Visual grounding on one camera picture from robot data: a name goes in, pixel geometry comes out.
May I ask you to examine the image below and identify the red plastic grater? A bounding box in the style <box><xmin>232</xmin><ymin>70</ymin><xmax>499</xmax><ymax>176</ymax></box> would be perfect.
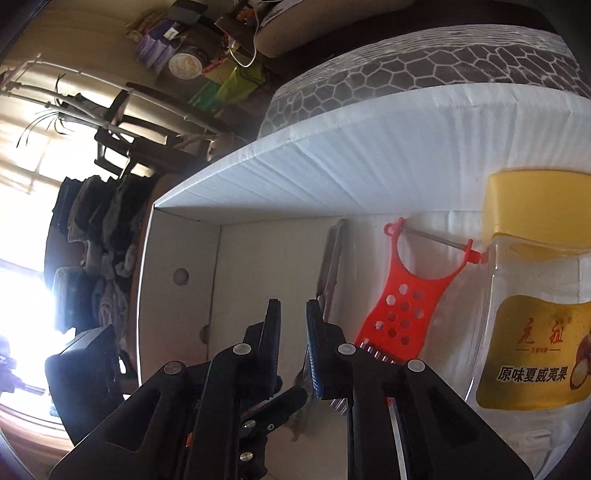
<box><xmin>329</xmin><ymin>217</ymin><xmax>484</xmax><ymax>411</ymax></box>

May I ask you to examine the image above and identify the silver metal grater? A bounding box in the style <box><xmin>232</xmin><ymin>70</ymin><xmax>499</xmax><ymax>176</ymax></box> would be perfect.
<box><xmin>290</xmin><ymin>219</ymin><xmax>348</xmax><ymax>442</ymax></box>

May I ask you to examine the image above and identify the yellow lid nut jar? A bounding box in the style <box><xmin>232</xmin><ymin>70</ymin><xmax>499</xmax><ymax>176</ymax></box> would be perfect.
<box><xmin>466</xmin><ymin>170</ymin><xmax>590</xmax><ymax>479</ymax></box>

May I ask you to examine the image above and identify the pile of folded clothes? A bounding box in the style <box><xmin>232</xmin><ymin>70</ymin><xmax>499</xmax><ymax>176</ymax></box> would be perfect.
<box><xmin>43</xmin><ymin>174</ymin><xmax>158</xmax><ymax>343</ymax></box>

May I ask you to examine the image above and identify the white cardboard box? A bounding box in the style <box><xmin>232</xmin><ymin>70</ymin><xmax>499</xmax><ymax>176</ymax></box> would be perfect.
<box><xmin>136</xmin><ymin>84</ymin><xmax>590</xmax><ymax>479</ymax></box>

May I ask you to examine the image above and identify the white coat stand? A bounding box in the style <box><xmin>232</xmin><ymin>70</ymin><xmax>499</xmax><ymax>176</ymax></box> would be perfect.
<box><xmin>1</xmin><ymin>55</ymin><xmax>230</xmax><ymax>137</ymax></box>

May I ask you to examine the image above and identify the green bag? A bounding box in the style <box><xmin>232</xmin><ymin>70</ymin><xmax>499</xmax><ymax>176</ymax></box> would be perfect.
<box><xmin>188</xmin><ymin>61</ymin><xmax>266</xmax><ymax>112</ymax></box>

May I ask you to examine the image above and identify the round white tin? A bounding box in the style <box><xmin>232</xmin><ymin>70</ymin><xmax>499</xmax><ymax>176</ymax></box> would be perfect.
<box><xmin>167</xmin><ymin>50</ymin><xmax>204</xmax><ymax>81</ymax></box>

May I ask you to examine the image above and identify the purple boxes stack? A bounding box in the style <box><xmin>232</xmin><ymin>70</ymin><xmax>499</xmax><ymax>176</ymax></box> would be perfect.
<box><xmin>136</xmin><ymin>20</ymin><xmax>182</xmax><ymax>74</ymax></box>

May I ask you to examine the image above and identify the brown sofa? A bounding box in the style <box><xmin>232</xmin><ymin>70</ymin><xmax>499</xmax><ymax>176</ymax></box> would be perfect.
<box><xmin>254</xmin><ymin>0</ymin><xmax>413</xmax><ymax>58</ymax></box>

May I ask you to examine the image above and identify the patterned fleece blanket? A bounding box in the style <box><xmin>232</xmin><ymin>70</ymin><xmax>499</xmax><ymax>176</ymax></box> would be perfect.
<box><xmin>259</xmin><ymin>24</ymin><xmax>590</xmax><ymax>137</ymax></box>

